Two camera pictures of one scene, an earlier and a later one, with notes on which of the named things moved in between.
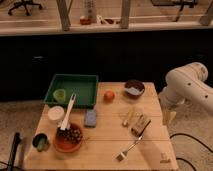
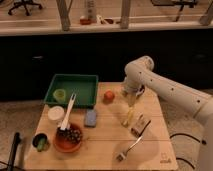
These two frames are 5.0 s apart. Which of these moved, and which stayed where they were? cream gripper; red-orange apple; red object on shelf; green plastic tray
Moved: cream gripper
Stayed: red-orange apple; green plastic tray; red object on shelf
